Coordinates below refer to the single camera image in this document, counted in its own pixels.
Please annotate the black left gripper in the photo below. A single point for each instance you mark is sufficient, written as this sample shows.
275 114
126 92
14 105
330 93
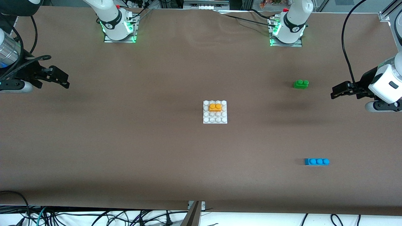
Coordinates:
364 82

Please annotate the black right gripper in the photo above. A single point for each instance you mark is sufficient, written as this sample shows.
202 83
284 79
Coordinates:
25 73

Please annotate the yellow two-stud block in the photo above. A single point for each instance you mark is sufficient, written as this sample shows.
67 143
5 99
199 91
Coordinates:
215 108

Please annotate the white studded base plate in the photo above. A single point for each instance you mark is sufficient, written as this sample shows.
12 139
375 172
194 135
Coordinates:
215 118

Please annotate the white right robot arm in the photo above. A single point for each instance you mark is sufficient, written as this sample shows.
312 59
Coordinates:
111 22

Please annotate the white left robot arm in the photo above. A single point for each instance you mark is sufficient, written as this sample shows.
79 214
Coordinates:
293 22

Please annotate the green two-stud block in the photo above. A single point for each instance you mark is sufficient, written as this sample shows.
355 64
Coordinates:
301 84

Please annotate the blue three-stud block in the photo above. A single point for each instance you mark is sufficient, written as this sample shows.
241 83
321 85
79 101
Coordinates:
316 162

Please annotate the silver aluminium corner profile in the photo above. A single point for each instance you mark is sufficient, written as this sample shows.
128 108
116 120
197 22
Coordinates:
384 15

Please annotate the orange red plastic items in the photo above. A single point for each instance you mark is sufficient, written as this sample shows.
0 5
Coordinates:
270 3

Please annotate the brown table cover sheet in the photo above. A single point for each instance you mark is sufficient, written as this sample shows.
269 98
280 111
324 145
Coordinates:
201 157

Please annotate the silver metal frame rail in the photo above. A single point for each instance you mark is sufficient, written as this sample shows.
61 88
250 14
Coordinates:
204 3

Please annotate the small silver metal bracket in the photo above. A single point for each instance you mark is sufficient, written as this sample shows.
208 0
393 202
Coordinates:
203 205

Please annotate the grey metal post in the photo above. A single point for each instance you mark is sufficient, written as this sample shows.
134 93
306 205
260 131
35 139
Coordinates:
193 218

